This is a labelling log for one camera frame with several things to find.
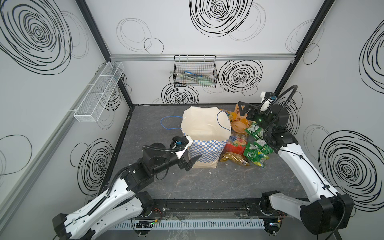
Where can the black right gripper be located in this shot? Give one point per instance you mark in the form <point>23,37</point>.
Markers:
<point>250,110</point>

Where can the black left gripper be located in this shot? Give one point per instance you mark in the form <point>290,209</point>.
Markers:
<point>183,160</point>

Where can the yellow snack bag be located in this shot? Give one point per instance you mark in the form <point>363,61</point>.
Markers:
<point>233,117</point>

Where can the orange potato chip bag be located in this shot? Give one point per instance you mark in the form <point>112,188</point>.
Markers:
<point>241,124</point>

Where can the blue checkered paper bag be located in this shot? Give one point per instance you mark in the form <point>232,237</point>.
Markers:
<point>209,130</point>

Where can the green snack bag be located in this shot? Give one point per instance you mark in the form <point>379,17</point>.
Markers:
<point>264,147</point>
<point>255,155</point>
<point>255,131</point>

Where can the red gold snack bag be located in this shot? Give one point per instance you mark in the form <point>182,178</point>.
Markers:
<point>234,149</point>

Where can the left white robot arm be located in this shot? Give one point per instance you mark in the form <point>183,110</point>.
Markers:
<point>124,197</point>

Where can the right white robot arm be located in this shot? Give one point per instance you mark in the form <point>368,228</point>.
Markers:
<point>326,210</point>

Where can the green pouch in basket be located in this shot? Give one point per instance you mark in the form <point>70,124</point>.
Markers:
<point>205,81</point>

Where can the blue item in basket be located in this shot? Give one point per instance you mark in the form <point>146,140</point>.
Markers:
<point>190,74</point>

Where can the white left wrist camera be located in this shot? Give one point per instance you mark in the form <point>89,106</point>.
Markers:
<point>180,145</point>

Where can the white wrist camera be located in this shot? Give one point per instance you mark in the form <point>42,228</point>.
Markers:
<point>180,145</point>
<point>267,99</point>

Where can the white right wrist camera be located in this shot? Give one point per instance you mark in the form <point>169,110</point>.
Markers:
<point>267,99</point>

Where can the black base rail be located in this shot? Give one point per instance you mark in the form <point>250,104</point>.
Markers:
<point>210,207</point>

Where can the black wire wall basket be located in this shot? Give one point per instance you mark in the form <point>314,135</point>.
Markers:
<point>203,68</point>

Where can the white slotted cable duct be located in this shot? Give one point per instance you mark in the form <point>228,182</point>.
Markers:
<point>190,224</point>

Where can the aluminium wall rail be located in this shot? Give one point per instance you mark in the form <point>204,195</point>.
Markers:
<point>203,57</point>

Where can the clear acrylic wall shelf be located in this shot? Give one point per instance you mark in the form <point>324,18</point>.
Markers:
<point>97,97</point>

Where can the right black corner post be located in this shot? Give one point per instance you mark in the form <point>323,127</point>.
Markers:
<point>313,29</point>

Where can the black corner frame post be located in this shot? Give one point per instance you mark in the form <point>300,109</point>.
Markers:
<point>87,15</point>

